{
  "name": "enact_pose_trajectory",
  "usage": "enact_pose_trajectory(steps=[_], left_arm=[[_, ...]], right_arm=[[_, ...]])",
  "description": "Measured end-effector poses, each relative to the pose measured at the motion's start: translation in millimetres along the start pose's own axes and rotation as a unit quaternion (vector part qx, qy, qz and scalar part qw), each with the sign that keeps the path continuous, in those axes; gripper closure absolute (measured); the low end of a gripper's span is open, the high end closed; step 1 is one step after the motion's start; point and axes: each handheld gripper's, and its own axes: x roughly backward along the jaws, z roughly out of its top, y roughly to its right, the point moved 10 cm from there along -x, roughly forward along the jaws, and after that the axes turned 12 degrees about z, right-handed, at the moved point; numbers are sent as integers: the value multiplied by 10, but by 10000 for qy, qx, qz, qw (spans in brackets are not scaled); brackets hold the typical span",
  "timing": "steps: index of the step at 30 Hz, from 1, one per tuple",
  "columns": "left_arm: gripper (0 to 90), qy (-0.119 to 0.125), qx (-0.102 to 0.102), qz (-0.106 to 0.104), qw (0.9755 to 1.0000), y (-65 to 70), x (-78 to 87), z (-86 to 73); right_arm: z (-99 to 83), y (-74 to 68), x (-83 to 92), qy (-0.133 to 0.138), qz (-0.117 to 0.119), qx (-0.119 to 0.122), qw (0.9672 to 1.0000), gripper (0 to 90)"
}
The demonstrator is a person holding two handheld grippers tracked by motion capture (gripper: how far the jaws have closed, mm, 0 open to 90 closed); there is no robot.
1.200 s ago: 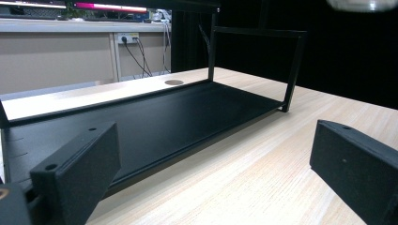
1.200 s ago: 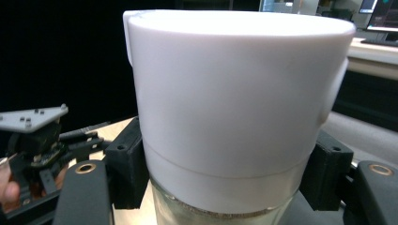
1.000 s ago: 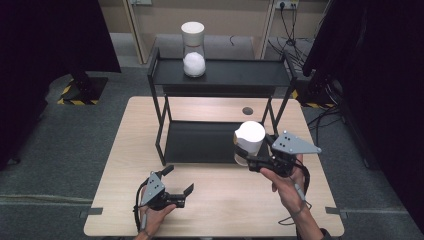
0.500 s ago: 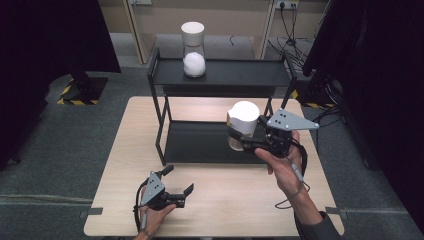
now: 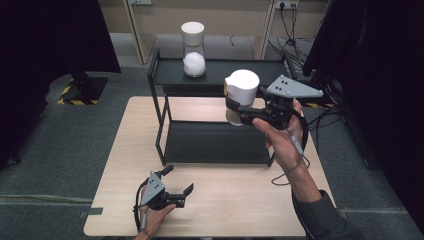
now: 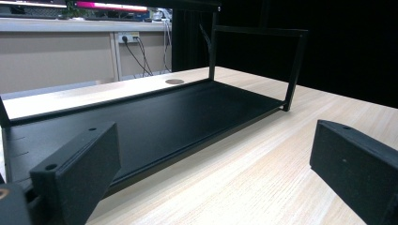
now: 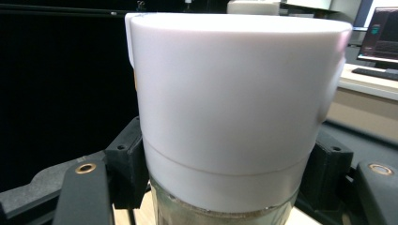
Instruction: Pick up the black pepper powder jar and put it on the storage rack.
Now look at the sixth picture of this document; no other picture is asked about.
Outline white hanging cables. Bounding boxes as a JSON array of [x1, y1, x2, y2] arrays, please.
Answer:
[[161, 17, 173, 74]]

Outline beige desk partition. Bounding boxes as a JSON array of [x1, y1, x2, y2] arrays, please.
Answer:
[[0, 17, 173, 95]]

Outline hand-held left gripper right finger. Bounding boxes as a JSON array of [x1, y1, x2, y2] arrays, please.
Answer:
[[309, 119, 398, 225]]

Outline black power cable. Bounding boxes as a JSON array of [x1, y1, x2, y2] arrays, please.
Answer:
[[134, 37, 155, 77], [122, 37, 154, 77]]

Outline black metal two-tier rack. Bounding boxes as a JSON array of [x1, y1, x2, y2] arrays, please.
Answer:
[[0, 0, 310, 201]]

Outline monitor with pink screen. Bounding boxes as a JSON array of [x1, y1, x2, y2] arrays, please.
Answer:
[[74, 0, 148, 13]]

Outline white wall power socket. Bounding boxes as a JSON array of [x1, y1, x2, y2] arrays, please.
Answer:
[[117, 31, 141, 44]]

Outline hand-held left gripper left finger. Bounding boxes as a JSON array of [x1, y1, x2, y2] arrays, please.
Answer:
[[29, 121, 122, 225]]

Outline black curtain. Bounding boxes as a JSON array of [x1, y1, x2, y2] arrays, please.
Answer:
[[171, 0, 398, 109]]

